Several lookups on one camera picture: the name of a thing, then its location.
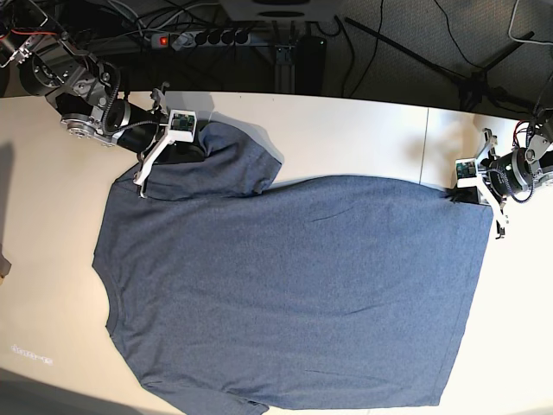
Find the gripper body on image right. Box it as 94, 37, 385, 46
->
483, 149, 535, 203

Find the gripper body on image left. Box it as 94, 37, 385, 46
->
112, 99, 168, 162

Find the blue T-shirt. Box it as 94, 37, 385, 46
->
92, 123, 493, 414

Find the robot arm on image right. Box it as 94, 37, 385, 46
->
477, 86, 552, 239

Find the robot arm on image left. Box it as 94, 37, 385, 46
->
1, 1, 168, 197

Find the black tripod stand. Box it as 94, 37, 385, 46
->
345, 2, 552, 118

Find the black power adapter box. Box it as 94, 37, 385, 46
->
295, 35, 327, 96

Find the small object at table edge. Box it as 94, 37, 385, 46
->
0, 246, 12, 284

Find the white camera box image left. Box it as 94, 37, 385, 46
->
165, 110, 197, 144

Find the white camera box image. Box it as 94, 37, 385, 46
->
455, 158, 479, 188
165, 110, 197, 144

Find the white camera box image right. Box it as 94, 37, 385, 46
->
455, 158, 479, 188

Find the power strip with red switch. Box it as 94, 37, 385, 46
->
150, 29, 252, 51

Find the aluminium frame post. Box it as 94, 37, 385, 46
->
271, 20, 297, 94

